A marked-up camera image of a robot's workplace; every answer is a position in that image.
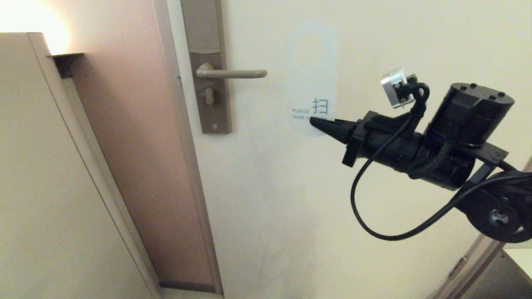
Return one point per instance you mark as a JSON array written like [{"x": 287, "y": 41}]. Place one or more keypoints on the dark wall lamp bracket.
[{"x": 65, "y": 61}]

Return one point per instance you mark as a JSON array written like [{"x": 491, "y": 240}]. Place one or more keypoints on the small metal hinge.
[{"x": 458, "y": 266}]

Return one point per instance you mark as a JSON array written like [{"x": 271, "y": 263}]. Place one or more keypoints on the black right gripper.
[{"x": 395, "y": 145}]

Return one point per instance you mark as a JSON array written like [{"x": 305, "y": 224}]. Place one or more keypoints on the brown metal lock plate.
[{"x": 203, "y": 25}]

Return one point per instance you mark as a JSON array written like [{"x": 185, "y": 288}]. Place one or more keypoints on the white door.
[{"x": 291, "y": 207}]

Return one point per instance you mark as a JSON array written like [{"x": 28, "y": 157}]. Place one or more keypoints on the dark cabinet side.
[{"x": 498, "y": 282}]

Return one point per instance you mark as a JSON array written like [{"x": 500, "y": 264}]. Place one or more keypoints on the blue do-not-disturb door hanger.
[{"x": 311, "y": 79}]

